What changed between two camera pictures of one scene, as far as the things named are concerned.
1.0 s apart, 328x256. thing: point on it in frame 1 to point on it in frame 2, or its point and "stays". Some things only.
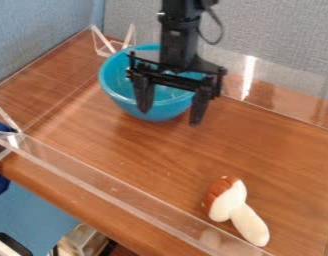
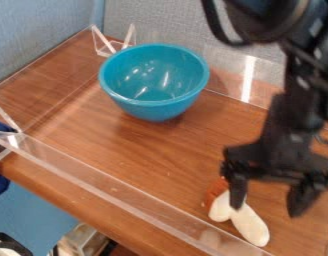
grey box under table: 82,241 stays
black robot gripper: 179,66 to 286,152
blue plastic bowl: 168,100 stays
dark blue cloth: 0,178 stays
